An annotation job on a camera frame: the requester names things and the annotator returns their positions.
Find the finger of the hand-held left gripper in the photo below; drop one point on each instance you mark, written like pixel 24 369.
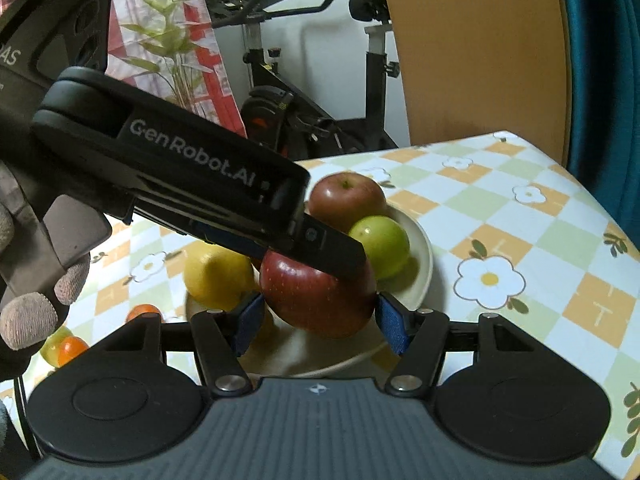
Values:
pixel 225 240
pixel 330 250

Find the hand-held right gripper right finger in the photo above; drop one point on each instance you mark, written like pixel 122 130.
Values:
pixel 395 322

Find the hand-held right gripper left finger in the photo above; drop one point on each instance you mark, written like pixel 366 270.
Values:
pixel 248 322

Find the yellow lemon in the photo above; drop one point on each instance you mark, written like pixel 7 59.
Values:
pixel 217 275

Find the brownish red apple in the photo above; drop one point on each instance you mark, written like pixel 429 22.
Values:
pixel 345 200

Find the round green fruit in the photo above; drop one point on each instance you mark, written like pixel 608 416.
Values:
pixel 382 247
pixel 52 345

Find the bright red apple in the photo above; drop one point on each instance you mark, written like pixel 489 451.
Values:
pixel 315 305

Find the beige round plate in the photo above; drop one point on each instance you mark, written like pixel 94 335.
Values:
pixel 310 355

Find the person's left hand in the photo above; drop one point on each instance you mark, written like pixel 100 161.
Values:
pixel 27 322

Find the small orange mandarin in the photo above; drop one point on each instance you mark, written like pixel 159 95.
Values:
pixel 74 351
pixel 142 311

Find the black exercise bike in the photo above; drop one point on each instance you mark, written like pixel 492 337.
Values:
pixel 280 105

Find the checkered floral tablecloth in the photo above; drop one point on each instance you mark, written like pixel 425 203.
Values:
pixel 550 240

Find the wooden board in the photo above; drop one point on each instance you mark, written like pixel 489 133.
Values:
pixel 475 60

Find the teal curtain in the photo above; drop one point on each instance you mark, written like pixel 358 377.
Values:
pixel 610 85

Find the printed wall tapestry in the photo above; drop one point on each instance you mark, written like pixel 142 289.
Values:
pixel 165 35

